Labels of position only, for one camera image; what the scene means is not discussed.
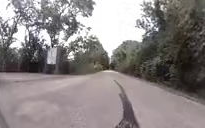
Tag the row of trees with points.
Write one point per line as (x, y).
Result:
(86, 55)

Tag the grey cracked asphalt road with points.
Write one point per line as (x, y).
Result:
(73, 103)

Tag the white sign board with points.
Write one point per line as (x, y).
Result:
(51, 56)

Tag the large leafy tree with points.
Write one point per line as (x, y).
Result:
(53, 20)

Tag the dense green roadside bushes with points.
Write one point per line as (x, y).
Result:
(176, 50)

